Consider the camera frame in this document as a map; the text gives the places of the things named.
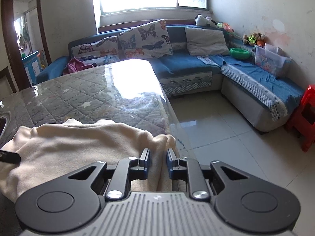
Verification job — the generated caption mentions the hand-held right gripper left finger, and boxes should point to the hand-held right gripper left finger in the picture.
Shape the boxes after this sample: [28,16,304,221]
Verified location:
[68,148,151,201]

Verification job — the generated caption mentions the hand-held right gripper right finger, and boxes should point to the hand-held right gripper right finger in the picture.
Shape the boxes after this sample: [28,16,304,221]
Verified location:
[166,148,249,201]

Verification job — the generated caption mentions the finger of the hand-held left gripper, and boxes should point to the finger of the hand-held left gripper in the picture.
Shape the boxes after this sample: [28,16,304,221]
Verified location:
[0,149,21,163]

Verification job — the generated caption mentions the cream garment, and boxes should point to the cream garment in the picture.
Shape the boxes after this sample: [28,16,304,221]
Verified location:
[0,118,187,202]

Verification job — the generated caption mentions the hanging clothes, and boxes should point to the hanging clothes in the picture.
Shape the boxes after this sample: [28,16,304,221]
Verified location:
[18,33,30,50]

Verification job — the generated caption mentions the grey quilted table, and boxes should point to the grey quilted table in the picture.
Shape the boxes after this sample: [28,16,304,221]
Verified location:
[0,59,197,168]

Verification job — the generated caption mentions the blue cabinet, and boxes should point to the blue cabinet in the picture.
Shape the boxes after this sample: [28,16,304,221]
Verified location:
[22,50,42,85]

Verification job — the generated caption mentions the blue corner sofa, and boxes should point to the blue corner sofa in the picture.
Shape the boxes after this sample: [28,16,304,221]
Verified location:
[36,23,306,134]

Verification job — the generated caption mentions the purple cloth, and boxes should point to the purple cloth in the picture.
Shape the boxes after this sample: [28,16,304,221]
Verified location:
[63,57,100,75]

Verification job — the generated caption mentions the grey patterned sofa cover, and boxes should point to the grey patterned sofa cover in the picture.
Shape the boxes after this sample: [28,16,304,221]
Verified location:
[220,64,288,122]

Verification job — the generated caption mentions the large butterfly print cushion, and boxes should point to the large butterfly print cushion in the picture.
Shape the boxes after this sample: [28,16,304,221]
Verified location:
[118,19,174,59]

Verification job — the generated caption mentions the long butterfly print cushion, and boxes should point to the long butterfly print cushion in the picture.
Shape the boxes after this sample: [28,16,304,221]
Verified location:
[71,36,121,67]

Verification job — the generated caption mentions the grey cushion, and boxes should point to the grey cushion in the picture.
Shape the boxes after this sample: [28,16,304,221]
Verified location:
[184,27,230,56]

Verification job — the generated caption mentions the blue sofa blanket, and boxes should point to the blue sofa blanket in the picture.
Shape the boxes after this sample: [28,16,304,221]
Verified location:
[210,54,306,113]

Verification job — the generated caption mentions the green plastic bowl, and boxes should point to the green plastic bowl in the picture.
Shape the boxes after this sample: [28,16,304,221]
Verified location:
[230,48,250,60]

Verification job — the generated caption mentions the red plastic stool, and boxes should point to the red plastic stool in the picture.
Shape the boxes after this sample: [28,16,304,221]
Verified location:
[285,84,315,153]

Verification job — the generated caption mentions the clear plastic storage box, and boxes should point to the clear plastic storage box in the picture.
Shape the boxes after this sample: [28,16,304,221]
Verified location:
[255,44,292,75]

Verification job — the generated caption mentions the black and white plush toy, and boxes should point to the black and white plush toy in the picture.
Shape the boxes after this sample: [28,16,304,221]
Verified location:
[195,14,218,28]

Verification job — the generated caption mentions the pink and green toy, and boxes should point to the pink and green toy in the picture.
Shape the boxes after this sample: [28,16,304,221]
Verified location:
[217,22,234,33]

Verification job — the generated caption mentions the brown and green plush toys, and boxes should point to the brown and green plush toys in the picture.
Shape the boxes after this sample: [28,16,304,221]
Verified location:
[242,32,266,47]

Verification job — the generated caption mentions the brown door frame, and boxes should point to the brown door frame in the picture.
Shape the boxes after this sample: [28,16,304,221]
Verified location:
[0,0,52,94]

